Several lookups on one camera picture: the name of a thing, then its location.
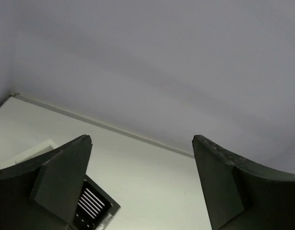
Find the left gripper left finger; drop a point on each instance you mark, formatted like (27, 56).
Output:
(42, 193)

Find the black slotted organizer box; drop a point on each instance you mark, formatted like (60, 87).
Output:
(95, 208)

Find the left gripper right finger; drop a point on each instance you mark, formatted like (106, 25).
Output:
(241, 194)

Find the white slotted organizer box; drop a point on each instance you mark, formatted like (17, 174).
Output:
(35, 151)

